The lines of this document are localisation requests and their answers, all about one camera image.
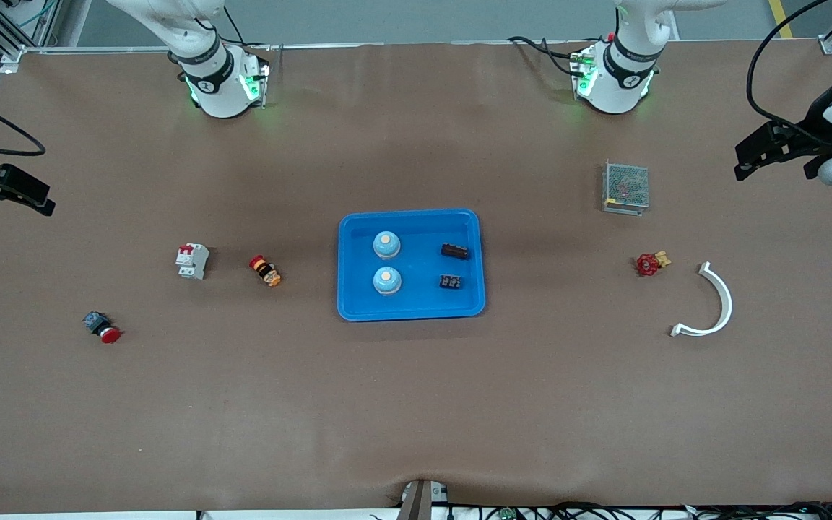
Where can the dark brown electrolytic capacitor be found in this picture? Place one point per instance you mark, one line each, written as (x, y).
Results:
(455, 251)

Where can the small black electronic component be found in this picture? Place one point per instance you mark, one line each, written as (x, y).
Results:
(449, 282)

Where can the blue desk bell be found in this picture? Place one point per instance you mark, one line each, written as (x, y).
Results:
(386, 247)
(387, 282)

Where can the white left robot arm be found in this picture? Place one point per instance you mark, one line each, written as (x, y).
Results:
(622, 87)

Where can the blue plastic tray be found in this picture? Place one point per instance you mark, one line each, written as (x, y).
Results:
(423, 303)

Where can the metal mesh power supply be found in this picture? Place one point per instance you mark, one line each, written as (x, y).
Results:
(625, 186)

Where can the red mushroom push button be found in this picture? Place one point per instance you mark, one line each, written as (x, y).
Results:
(102, 326)

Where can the white circuit breaker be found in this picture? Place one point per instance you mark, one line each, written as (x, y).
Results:
(193, 261)

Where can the white curved plastic bracket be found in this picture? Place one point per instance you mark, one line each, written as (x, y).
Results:
(728, 303)

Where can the orange red emergency stop switch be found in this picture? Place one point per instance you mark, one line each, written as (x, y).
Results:
(266, 271)

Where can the metal table edge bracket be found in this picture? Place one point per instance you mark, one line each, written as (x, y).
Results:
(419, 502)

